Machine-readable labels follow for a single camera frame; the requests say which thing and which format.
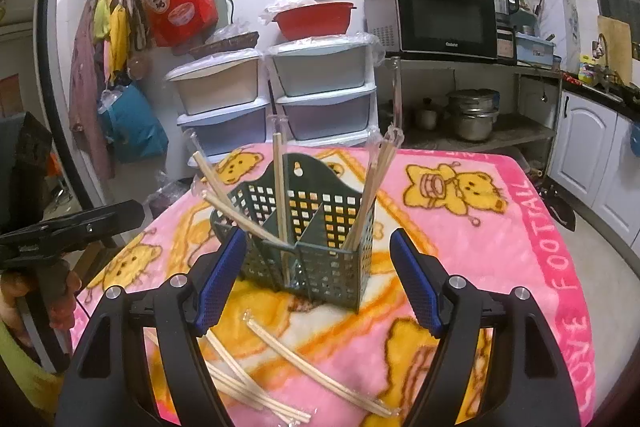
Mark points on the metal kitchen shelf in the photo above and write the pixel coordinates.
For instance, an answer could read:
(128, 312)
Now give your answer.
(520, 107)

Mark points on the wicker basket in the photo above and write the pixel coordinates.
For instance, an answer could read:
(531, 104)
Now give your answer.
(225, 46)

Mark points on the black kitchen appliance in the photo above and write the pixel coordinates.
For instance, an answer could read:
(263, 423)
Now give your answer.
(505, 39)

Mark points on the person's left hand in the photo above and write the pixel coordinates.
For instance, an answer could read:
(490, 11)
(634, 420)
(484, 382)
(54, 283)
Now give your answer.
(62, 302)

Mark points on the small steel pot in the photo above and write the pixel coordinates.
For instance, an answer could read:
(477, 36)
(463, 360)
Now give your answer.
(428, 117)

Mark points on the pile of chopsticks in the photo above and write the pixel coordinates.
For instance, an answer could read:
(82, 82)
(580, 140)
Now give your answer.
(325, 377)

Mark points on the kitchen faucet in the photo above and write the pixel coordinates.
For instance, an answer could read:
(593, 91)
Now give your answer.
(604, 52)

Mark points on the pink bear printed blanket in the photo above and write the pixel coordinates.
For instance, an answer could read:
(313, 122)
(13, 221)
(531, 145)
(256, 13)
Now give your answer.
(475, 267)

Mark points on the left plastic drawer tower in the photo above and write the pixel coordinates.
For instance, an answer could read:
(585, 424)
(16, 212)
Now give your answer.
(220, 92)

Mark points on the yellow hanging cloth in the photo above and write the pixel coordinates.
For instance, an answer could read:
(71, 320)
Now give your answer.
(117, 32)

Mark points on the black microwave oven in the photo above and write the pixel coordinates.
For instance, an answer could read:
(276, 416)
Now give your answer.
(440, 22)

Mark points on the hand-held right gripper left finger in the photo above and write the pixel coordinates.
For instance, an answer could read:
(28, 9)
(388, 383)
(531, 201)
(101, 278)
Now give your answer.
(220, 282)

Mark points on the pink hanging cloth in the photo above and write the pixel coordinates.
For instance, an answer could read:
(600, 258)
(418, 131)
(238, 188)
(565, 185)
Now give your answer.
(87, 97)

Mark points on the wooden cutting board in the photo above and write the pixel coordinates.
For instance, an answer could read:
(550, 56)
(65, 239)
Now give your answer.
(617, 47)

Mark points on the blue bag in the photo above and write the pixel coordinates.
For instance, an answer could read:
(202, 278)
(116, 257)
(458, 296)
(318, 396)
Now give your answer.
(135, 127)

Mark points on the right plastic drawer tower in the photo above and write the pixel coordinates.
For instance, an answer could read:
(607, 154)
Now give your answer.
(320, 77)

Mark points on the green plastic utensil holder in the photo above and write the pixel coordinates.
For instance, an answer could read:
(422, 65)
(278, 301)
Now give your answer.
(320, 257)

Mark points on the white kitchen cabinets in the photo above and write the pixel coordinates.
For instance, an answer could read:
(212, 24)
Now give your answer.
(585, 147)

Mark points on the stacked steel pots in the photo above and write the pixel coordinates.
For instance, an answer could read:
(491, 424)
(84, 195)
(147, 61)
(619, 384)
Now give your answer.
(472, 117)

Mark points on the light blue plastic box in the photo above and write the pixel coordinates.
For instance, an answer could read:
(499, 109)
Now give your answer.
(537, 49)

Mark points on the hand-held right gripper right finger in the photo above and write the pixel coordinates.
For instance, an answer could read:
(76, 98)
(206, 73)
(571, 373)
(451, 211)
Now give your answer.
(415, 282)

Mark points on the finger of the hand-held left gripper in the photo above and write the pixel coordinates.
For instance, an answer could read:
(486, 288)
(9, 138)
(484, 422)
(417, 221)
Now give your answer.
(110, 217)

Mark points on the plastic drawer tower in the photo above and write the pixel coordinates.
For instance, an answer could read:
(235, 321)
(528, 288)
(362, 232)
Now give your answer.
(220, 92)
(320, 77)

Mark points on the red plastic basin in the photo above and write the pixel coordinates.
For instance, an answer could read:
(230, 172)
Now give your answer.
(315, 22)

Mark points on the person's yellow-green clothing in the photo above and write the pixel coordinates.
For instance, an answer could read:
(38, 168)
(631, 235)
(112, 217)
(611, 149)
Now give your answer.
(17, 367)

